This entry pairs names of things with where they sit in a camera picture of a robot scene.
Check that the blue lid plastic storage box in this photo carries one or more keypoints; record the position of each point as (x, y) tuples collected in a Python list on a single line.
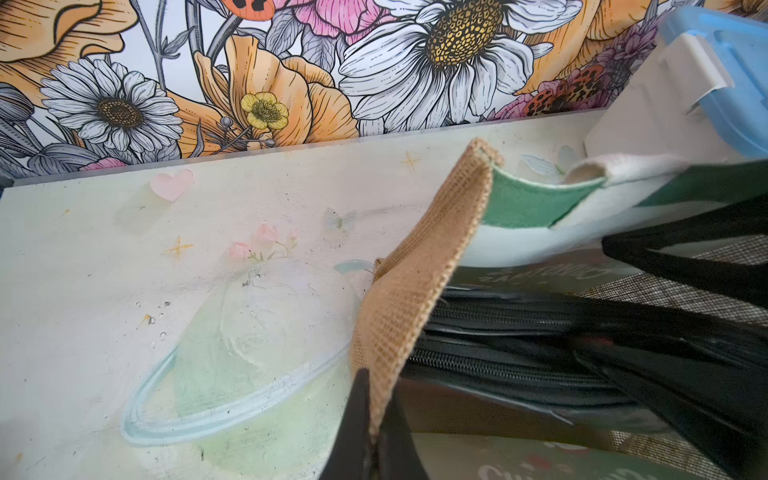
[(700, 95)]

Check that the green burlap Christmas canvas bag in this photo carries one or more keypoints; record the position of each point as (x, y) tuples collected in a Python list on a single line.
[(654, 230)]

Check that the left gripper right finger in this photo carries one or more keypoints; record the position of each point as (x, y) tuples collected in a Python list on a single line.
[(397, 456)]

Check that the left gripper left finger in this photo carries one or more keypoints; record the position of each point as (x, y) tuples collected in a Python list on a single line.
[(351, 455)]

